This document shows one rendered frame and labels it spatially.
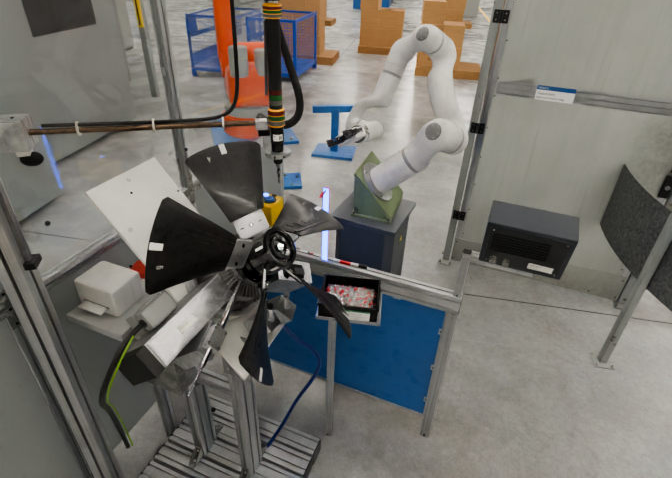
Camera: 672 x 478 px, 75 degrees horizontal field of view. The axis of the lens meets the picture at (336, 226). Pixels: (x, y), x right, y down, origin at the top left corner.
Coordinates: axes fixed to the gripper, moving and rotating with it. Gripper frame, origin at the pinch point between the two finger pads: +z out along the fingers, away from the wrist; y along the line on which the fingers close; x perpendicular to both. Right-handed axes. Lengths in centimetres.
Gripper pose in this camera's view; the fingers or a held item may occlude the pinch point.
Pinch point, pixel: (337, 138)
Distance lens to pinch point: 182.8
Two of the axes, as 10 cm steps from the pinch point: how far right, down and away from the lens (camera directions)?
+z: -5.7, 2.9, -7.7
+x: -4.0, -9.2, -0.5
